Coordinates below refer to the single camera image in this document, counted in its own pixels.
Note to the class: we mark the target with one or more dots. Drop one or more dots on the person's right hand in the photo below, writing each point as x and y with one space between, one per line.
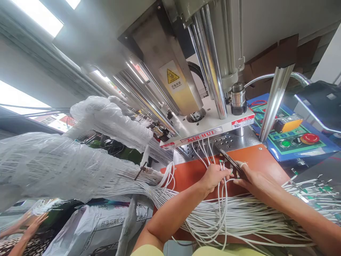
251 180

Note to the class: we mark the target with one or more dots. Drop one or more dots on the person's left hand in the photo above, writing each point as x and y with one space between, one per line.
211 177

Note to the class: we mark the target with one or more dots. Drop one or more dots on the person's left fingers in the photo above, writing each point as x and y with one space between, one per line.
226 174

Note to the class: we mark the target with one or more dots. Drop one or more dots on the black metal mould strip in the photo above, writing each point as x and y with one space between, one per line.
228 159

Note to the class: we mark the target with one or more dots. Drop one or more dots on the orange-brown work mat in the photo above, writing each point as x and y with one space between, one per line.
255 157

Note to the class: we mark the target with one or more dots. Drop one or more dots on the blue and green control panel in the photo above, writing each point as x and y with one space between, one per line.
298 141

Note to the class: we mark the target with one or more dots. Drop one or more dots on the yellow and black sensor box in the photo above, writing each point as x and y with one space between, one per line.
289 123

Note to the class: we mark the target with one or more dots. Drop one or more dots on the black lamp head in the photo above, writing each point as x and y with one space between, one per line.
319 104

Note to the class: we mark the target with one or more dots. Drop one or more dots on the brown cardboard boxes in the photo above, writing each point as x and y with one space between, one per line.
277 57

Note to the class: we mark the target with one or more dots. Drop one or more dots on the vertical moulding machine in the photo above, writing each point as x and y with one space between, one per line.
170 53

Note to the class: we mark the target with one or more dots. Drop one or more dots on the white printed sack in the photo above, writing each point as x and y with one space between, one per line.
93 229

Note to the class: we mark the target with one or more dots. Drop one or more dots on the ceiling light panel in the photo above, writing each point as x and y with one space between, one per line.
40 17

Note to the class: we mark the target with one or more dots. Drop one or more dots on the aluminium profile post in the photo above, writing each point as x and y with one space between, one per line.
275 104

